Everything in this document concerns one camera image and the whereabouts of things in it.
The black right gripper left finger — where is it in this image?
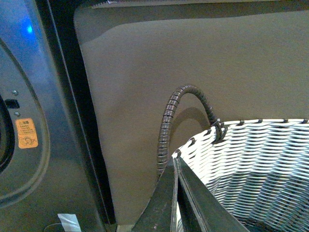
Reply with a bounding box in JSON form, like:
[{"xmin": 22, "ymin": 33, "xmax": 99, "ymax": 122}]
[{"xmin": 131, "ymin": 158, "xmax": 178, "ymax": 232}]

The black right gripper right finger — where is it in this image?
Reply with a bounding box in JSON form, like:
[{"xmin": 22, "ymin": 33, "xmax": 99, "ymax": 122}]
[{"xmin": 175, "ymin": 158, "xmax": 248, "ymax": 232}]

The grey front-load washing machine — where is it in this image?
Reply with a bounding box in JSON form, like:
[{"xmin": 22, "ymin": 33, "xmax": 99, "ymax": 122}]
[{"xmin": 0, "ymin": 0, "xmax": 117, "ymax": 232}]

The white woven laundry basket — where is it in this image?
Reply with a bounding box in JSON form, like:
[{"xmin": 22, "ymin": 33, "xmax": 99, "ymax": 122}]
[{"xmin": 175, "ymin": 119, "xmax": 309, "ymax": 232}]

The white tape piece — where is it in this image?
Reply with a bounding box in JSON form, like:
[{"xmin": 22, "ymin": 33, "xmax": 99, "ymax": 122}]
[{"xmin": 57, "ymin": 214, "xmax": 82, "ymax": 232}]

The orange warning sticker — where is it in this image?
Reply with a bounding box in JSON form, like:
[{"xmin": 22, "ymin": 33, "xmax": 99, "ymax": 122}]
[{"xmin": 15, "ymin": 118, "xmax": 39, "ymax": 149}]

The dark wrapped basket handle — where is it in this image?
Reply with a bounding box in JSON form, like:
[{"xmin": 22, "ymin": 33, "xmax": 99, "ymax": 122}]
[{"xmin": 156, "ymin": 84, "xmax": 228, "ymax": 177}]

